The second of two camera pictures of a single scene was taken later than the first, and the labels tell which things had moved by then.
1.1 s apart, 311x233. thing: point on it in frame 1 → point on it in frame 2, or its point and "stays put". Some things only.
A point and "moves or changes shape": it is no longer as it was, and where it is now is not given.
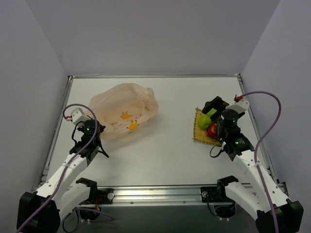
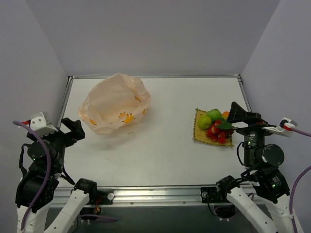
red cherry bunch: (212, 130) stays put
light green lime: (203, 121) stays put
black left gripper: (91, 149) → (67, 135)
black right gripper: (216, 105) → (249, 122)
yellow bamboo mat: (200, 134) stays put
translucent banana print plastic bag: (123, 109) moves or changes shape
